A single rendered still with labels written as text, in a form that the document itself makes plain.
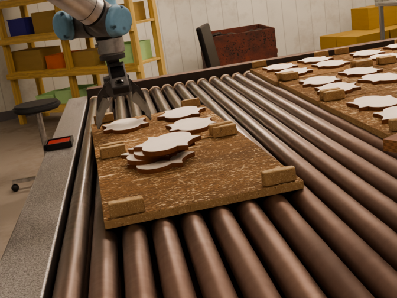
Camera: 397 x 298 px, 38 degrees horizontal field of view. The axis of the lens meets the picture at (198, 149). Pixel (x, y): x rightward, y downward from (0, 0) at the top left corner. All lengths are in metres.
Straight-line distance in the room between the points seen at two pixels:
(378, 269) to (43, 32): 6.35
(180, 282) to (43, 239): 0.32
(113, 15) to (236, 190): 0.59
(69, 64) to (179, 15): 2.04
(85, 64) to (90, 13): 5.17
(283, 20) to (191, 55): 1.43
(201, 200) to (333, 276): 0.32
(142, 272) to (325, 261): 0.25
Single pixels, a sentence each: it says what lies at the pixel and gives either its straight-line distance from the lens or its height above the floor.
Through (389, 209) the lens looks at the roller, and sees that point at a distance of 0.93.
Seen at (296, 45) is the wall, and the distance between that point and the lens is 8.61.
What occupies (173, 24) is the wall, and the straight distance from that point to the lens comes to 8.02.
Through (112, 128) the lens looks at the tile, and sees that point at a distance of 1.61.
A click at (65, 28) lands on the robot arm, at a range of 1.52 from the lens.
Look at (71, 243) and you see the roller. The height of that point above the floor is 0.92.
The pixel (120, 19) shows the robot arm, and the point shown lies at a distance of 1.42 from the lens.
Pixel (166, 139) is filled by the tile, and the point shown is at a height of 0.98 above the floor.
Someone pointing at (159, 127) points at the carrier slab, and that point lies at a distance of 1.58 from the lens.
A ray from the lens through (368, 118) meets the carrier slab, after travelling 1.41.
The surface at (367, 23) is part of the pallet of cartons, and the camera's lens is 8.39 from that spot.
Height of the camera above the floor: 1.28
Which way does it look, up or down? 15 degrees down
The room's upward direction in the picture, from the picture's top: 8 degrees counter-clockwise
